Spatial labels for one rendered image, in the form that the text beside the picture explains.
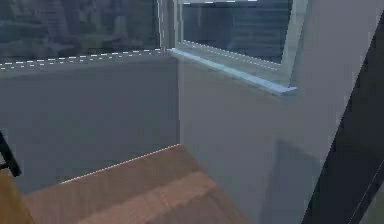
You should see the white framed window with sill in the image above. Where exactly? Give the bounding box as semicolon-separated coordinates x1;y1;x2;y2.
166;0;309;98

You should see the wide dark glass window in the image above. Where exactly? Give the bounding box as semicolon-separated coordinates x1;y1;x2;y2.
0;0;163;72

